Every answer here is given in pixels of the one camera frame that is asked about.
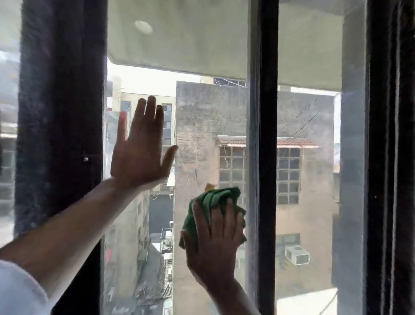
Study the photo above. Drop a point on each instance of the person's left hand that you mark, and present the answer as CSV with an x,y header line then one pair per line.
x,y
137,155

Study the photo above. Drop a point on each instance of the round ceiling light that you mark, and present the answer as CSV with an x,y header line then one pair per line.
x,y
143,27

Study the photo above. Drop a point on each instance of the narrow dark window frame post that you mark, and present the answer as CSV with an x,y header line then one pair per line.
x,y
264,129

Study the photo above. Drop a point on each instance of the corrugated metal awning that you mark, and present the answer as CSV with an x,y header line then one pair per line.
x,y
291,142

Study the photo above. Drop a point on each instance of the dark ribbed window frame post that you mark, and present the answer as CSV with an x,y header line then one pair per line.
x,y
390,155

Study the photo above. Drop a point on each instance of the person's left thumb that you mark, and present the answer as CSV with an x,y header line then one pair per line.
x,y
169,160

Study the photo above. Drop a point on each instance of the person's right little finger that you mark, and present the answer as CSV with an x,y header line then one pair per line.
x,y
240,228

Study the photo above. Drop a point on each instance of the person's right hand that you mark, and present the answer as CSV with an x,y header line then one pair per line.
x,y
214,253

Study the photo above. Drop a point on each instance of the grey stone pillar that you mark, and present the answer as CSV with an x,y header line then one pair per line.
x,y
351,181

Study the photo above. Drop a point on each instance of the grid pane building window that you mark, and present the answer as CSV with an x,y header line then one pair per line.
x,y
288,175

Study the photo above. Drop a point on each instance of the beige multi-storey building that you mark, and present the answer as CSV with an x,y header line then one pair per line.
x,y
129,233

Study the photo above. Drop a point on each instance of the person's right thumb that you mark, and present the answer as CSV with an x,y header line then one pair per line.
x,y
187,245

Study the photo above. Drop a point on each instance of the person's left little finger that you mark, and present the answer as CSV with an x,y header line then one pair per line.
x,y
122,126

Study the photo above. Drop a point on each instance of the white sleeve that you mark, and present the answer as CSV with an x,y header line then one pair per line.
x,y
18,288

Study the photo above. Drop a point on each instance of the green cleaning cloth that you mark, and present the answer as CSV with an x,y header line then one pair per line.
x,y
215,198

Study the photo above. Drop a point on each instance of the person's right forearm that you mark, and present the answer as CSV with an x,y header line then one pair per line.
x,y
233,300

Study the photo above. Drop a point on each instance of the person's left middle finger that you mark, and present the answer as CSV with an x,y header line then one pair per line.
x,y
150,112

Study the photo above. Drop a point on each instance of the glass window pane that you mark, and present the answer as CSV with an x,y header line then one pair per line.
x,y
308,181
201,129

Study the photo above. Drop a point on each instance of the person's right middle finger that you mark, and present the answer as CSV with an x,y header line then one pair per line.
x,y
218,222

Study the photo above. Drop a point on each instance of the wide dark window frame post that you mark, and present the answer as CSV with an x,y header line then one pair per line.
x,y
61,113

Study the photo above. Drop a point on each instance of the person's left forearm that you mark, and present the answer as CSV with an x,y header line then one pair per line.
x,y
71,227

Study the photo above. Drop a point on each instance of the white air conditioner unit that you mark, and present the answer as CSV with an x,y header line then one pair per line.
x,y
297,254

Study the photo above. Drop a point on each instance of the grey concrete building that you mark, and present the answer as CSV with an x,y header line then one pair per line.
x,y
201,136

